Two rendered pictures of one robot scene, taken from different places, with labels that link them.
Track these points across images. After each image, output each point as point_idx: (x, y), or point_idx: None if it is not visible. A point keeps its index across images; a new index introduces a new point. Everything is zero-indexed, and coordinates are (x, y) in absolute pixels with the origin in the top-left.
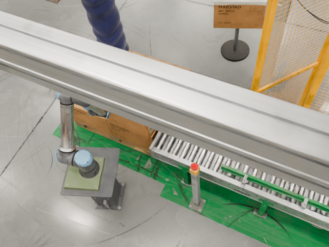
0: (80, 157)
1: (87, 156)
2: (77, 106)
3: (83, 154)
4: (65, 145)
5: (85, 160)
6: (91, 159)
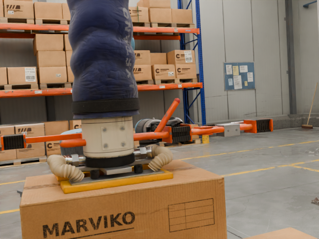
0: (75, 130)
1: (66, 133)
2: (258, 236)
3: (74, 131)
4: None
5: (64, 132)
6: (60, 140)
